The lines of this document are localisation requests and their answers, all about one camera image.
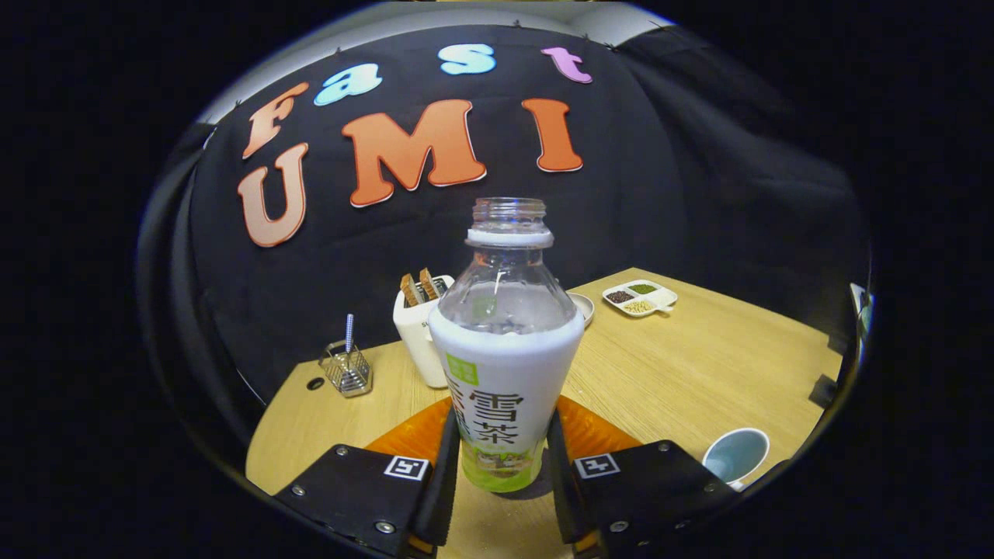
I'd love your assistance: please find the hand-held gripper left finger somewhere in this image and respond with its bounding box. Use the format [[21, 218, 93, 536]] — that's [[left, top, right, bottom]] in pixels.
[[273, 396, 461, 558]]

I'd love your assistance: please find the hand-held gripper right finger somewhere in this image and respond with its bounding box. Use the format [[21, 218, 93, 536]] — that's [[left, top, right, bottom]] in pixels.
[[545, 394, 739, 556]]

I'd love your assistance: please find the clear juice bottle white label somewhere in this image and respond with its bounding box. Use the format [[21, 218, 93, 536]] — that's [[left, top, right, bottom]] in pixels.
[[427, 197, 585, 493]]

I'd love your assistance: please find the white cup blue inside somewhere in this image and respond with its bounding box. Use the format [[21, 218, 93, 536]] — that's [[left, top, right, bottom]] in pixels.
[[702, 427, 771, 491]]

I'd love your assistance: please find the wooden table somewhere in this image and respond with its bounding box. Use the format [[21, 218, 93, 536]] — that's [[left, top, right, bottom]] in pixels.
[[246, 268, 843, 559]]

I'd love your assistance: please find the white divided dish with grains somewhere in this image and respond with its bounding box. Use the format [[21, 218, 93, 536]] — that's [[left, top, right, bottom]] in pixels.
[[602, 279, 679, 318]]

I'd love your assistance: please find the black backdrop cloth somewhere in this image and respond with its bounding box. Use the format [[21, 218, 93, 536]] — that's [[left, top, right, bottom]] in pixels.
[[136, 23, 871, 467]]

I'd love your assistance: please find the metal wire basket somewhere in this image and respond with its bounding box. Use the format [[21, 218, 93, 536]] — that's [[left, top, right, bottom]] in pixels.
[[318, 340, 374, 398]]

